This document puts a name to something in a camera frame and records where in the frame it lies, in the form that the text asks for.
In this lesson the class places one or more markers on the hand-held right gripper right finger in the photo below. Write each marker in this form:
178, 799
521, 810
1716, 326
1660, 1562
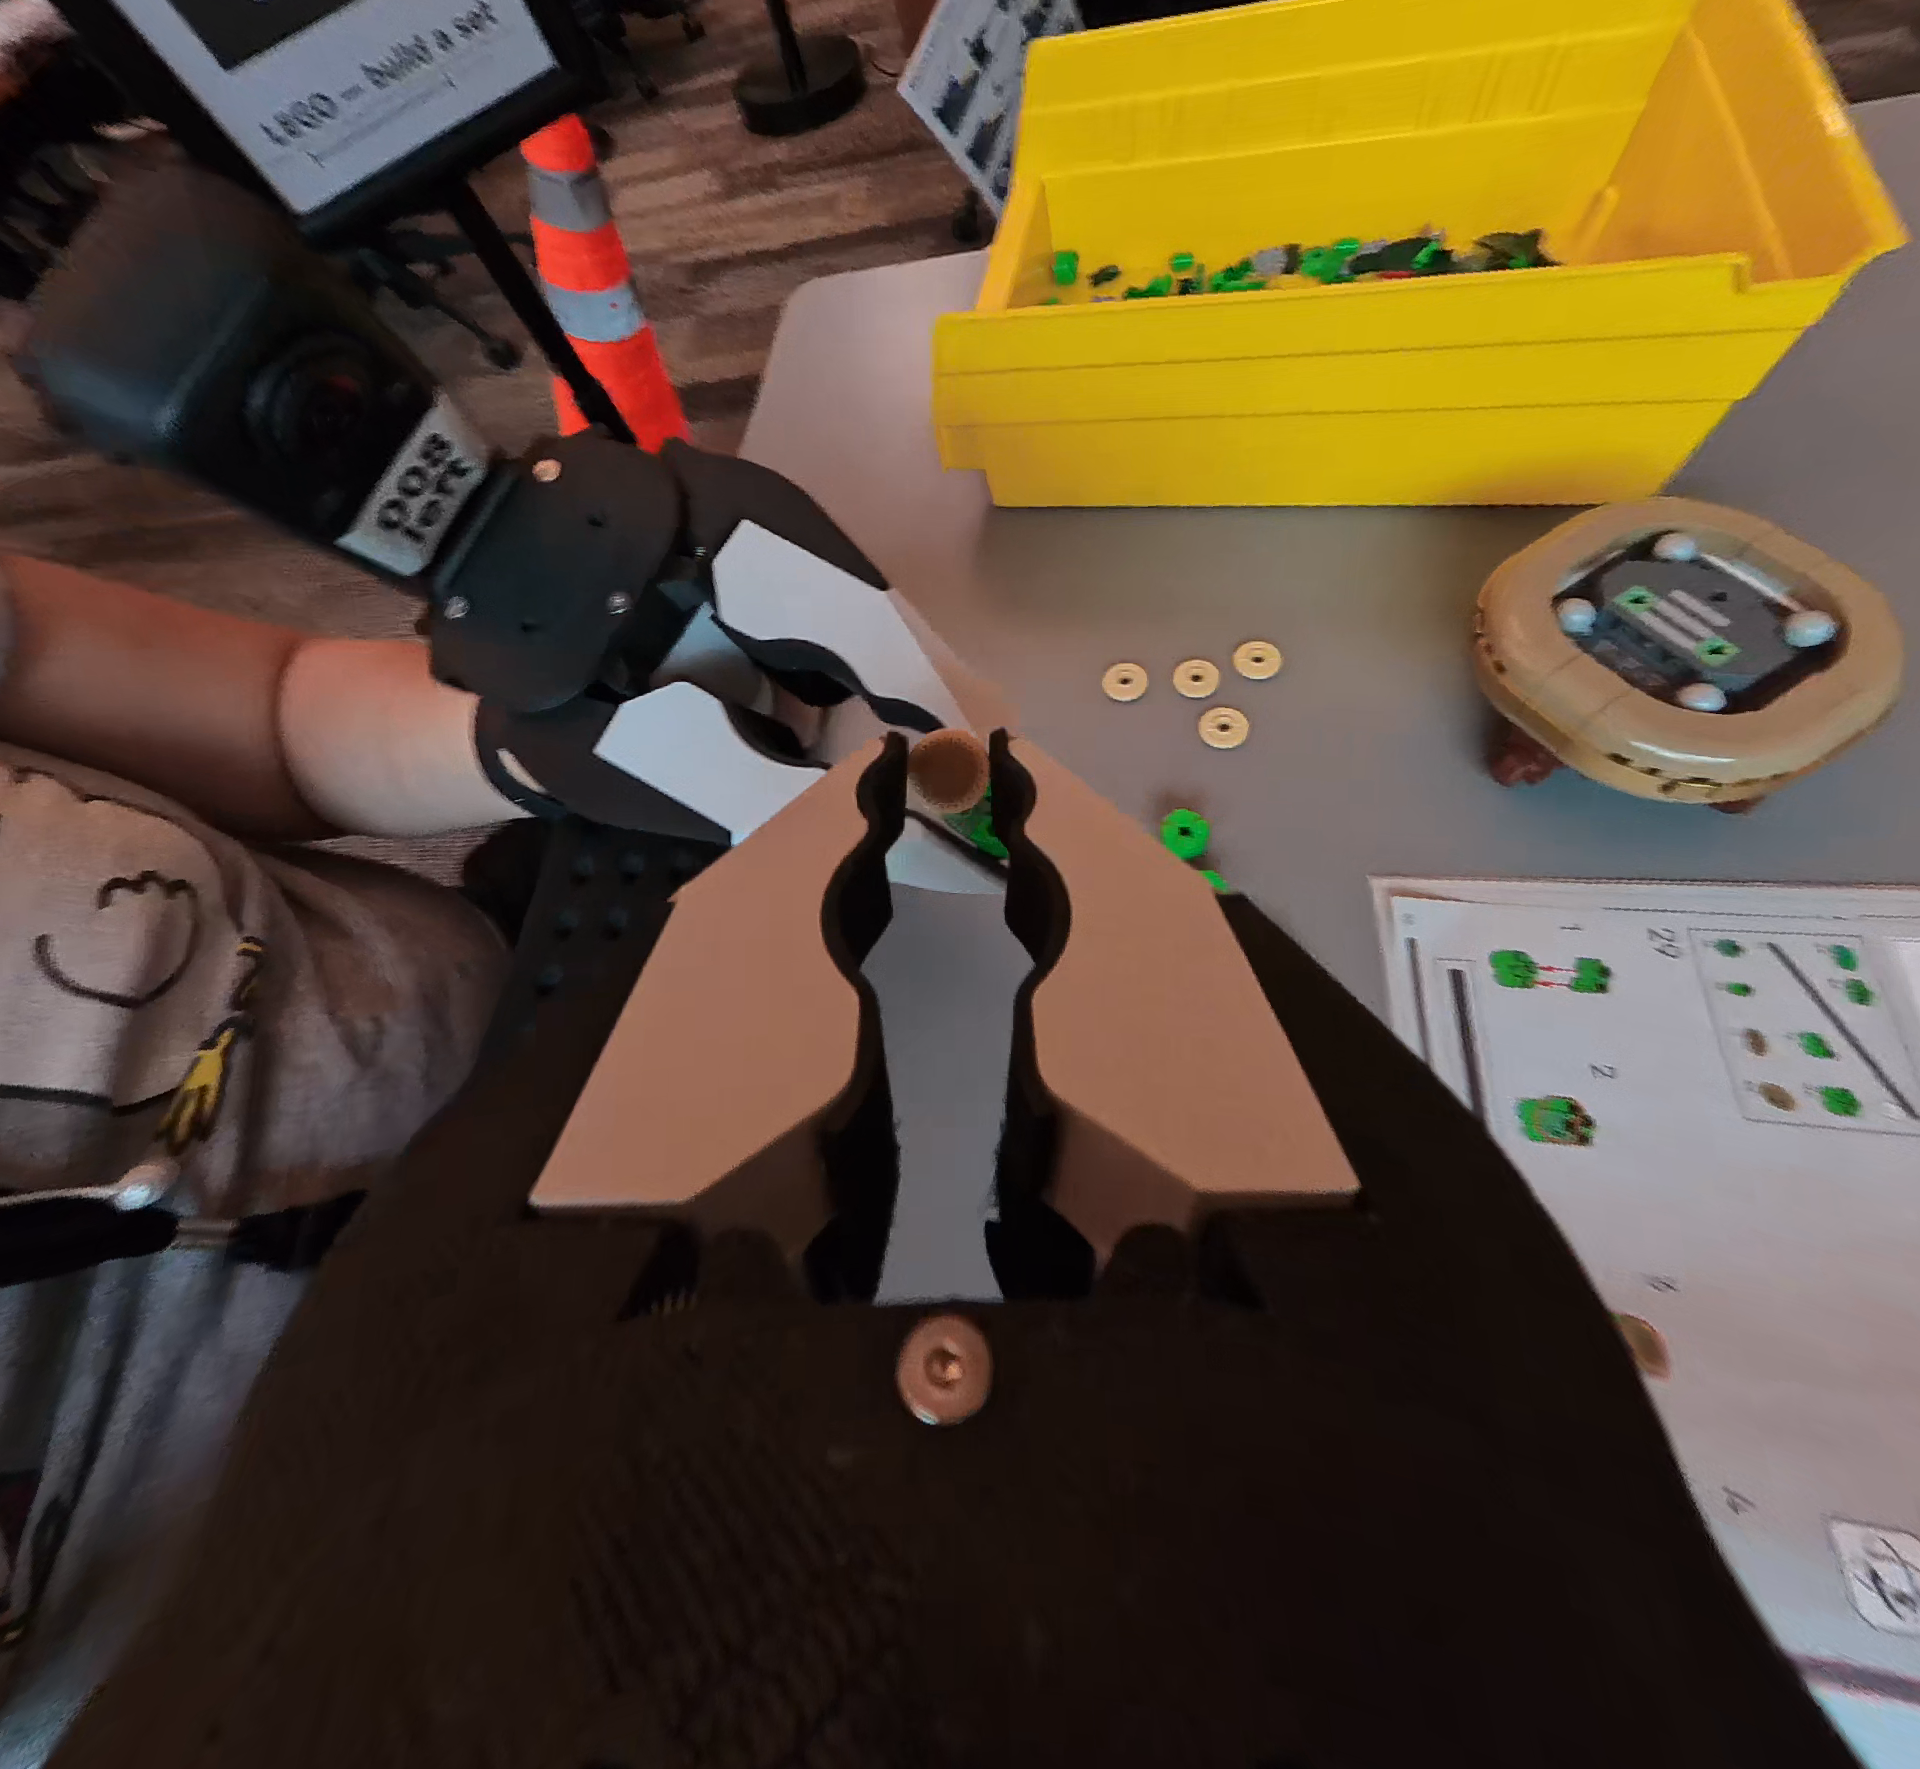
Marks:
1184, 1049

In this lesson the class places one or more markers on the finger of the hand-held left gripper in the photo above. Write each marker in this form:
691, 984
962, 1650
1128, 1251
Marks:
675, 747
810, 599

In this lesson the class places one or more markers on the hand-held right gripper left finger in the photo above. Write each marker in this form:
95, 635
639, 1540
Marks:
719, 1049

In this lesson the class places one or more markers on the tan round tile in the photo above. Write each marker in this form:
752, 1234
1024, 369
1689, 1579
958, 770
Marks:
948, 767

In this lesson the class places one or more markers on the person's left forearm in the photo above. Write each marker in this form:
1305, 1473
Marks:
180, 689

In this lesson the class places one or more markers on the grey desk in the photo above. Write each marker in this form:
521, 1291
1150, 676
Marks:
1349, 599

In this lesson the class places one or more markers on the black perforated plastic panel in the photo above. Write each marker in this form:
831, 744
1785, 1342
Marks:
600, 898

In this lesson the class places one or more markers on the black wristband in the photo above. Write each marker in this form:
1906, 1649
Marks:
501, 764

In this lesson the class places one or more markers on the cluster of green bricks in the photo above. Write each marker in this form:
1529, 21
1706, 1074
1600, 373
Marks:
1184, 831

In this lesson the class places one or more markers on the orange traffic cone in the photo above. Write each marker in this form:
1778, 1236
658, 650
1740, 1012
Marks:
600, 300

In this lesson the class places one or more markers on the tan round plate with hole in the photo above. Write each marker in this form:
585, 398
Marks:
1257, 659
1123, 681
1224, 725
1194, 676

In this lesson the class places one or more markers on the brick building instruction booklet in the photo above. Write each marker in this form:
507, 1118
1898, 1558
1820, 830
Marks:
1650, 1198

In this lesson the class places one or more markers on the tan round brick-built pot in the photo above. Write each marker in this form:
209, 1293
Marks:
1545, 704

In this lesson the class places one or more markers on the grey cartoon print shirt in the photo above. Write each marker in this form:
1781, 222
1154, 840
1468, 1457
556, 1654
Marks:
150, 974

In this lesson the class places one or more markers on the yellow plastic bin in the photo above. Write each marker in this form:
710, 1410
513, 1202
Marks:
1349, 373

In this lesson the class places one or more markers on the white photo placard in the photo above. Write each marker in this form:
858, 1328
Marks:
990, 28

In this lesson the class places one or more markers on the pile of small loose pieces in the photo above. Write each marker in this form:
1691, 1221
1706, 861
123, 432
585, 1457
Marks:
1318, 261

